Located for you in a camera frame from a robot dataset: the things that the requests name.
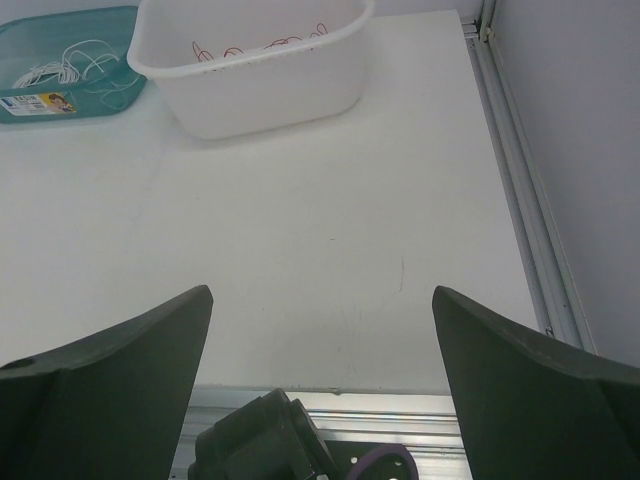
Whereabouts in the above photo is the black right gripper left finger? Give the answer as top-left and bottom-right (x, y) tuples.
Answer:
(1, 285), (214, 479)

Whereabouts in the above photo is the white tub basket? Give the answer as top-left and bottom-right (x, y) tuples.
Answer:
(127, 1), (375, 140)

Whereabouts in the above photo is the teal plastic bin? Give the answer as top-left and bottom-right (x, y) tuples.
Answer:
(1, 6), (147, 125)

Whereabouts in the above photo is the long red wire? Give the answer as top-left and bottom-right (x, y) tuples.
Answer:
(191, 22), (331, 64)

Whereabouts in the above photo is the aluminium side frame rail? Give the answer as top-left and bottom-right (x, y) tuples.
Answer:
(463, 1), (596, 354)

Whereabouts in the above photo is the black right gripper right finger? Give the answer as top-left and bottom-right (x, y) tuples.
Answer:
(432, 286), (639, 479)

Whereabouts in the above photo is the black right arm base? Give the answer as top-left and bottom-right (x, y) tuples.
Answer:
(319, 439), (474, 480)

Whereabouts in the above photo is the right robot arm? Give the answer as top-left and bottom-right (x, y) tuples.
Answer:
(1, 286), (639, 479)

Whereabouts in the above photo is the coiled white wire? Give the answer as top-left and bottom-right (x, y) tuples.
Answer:
(10, 59), (81, 90)

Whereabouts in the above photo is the white wire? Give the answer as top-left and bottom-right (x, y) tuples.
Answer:
(62, 39), (136, 111)
(10, 59), (81, 90)

